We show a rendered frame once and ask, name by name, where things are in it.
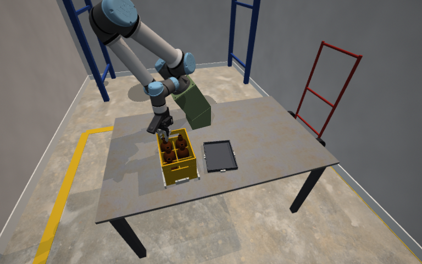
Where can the brown glass bottle with beige label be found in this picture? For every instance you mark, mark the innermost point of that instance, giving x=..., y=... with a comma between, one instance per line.
x=169, y=161

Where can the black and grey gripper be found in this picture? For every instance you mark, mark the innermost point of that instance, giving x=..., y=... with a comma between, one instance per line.
x=163, y=127

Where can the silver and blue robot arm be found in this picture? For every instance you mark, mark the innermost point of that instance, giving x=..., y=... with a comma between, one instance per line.
x=115, y=18

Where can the yellow crate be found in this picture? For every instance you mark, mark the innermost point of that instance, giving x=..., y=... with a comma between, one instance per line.
x=186, y=166

